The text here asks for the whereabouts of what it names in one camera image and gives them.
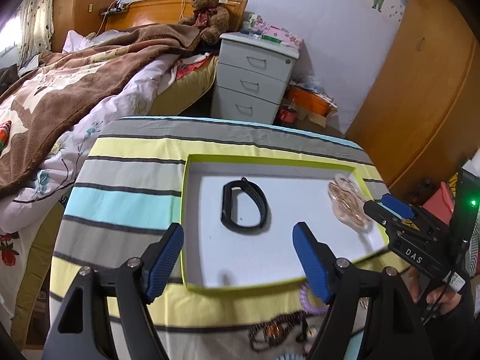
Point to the wooden headboard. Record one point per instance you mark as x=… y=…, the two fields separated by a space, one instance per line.
x=145 y=12

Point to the white three-drawer nightstand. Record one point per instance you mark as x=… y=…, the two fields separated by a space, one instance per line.
x=252 y=75

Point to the black smart band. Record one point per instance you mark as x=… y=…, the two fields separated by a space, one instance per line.
x=244 y=207

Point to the brown fleece blanket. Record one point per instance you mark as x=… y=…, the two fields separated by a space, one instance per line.
x=45 y=103

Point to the red green striped cushion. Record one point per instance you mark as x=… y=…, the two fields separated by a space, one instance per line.
x=5 y=130

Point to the patterned curtain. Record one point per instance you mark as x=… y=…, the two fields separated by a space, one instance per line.
x=37 y=29

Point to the green shallow box tray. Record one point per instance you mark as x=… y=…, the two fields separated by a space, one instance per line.
x=216 y=259

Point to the pink plastic bucket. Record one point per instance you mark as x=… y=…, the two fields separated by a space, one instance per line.
x=441 y=204

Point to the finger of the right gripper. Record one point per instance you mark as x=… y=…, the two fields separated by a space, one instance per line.
x=380 y=215
x=402 y=209

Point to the floral white quilt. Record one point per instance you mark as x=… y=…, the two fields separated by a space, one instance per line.
x=24 y=211

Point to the black hair tie pink ball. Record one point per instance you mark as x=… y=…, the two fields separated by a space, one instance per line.
x=307 y=335

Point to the red small can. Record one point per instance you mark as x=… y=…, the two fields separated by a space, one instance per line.
x=287 y=115

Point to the orange storage bin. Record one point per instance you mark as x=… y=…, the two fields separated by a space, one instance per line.
x=308 y=100

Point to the right hand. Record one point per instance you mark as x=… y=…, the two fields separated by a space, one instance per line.
x=446 y=297

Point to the rose gold hair claw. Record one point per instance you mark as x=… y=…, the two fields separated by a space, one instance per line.
x=348 y=203

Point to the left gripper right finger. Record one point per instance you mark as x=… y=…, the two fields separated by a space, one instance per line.
x=393 y=327

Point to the pink flat box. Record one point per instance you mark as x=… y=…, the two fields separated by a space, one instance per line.
x=282 y=36

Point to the brown teddy bear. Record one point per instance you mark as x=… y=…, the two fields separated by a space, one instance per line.
x=210 y=17

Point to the wooden wardrobe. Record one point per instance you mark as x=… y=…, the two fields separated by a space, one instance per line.
x=420 y=120

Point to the striped tablecloth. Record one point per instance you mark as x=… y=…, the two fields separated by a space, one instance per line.
x=129 y=191

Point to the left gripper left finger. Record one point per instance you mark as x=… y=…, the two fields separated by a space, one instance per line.
x=82 y=327

